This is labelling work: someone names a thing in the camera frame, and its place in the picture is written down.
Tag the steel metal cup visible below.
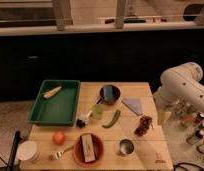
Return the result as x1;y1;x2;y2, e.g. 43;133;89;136
116;139;134;157

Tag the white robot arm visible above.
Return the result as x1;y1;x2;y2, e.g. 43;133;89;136
153;62;204;125

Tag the green plastic tray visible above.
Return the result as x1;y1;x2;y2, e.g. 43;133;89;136
28;80;80;126

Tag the small black frying pan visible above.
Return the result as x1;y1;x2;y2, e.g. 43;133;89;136
97;85;121;105

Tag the translucent green plastic cup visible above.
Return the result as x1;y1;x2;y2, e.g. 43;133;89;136
92;104;103;119

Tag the green chili pepper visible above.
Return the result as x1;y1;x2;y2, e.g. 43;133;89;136
102;110;121;129

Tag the grey triangular cloth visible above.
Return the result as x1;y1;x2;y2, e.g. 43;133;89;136
122;98;142;116

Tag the black and white brush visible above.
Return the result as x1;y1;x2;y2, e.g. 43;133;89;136
76;111;92;128

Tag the yellow corn cob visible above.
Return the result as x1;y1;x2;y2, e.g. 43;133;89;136
43;86;62;99

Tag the dark grape bunch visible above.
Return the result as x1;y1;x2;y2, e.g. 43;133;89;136
134;116;153;136

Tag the wooden block in bowl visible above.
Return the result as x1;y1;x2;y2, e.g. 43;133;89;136
81;134;96;163

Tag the orange terracotta bowl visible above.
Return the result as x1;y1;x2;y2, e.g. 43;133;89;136
73;133;104;168

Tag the orange tomato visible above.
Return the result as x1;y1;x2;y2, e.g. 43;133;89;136
52;131;66;145

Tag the black stand pole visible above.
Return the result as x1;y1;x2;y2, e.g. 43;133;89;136
7;131;21;171

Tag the black floor cable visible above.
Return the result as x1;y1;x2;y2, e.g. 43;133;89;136
172;161;204;171

